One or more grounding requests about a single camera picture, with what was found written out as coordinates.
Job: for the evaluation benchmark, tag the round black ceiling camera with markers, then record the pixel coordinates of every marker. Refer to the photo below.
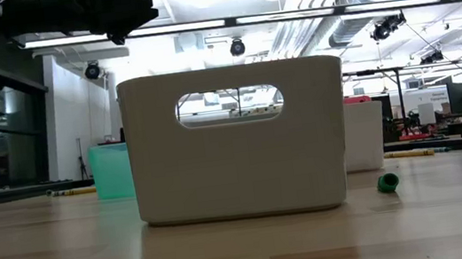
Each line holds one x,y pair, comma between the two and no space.
92,71
237,47

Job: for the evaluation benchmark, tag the white box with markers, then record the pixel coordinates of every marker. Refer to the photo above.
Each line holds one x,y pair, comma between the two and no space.
426,113

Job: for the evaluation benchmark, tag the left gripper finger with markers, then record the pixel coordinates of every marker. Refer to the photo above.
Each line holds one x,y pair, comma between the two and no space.
126,9

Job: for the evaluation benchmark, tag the black track light cluster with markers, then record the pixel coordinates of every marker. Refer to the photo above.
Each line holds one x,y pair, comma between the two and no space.
385,28
432,57

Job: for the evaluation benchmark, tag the black tripod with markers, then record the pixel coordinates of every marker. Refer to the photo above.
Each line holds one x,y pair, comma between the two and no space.
82,167

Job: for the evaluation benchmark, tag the yellow crayon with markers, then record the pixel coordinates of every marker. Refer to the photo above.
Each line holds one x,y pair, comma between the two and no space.
74,191
408,153

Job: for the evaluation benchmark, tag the red box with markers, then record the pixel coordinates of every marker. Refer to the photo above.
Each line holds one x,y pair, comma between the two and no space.
357,99

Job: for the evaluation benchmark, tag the green translucent plastic bin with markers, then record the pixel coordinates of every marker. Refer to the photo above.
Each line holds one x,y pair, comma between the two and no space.
111,172

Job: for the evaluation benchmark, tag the white plastic bin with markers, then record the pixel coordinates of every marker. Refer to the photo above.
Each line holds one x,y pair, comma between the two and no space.
364,139

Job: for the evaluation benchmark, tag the black bar with light strips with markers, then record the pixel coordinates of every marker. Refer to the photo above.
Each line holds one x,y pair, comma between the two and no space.
230,22

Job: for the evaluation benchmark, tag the red flat object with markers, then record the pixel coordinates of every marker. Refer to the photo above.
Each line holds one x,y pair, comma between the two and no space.
415,136

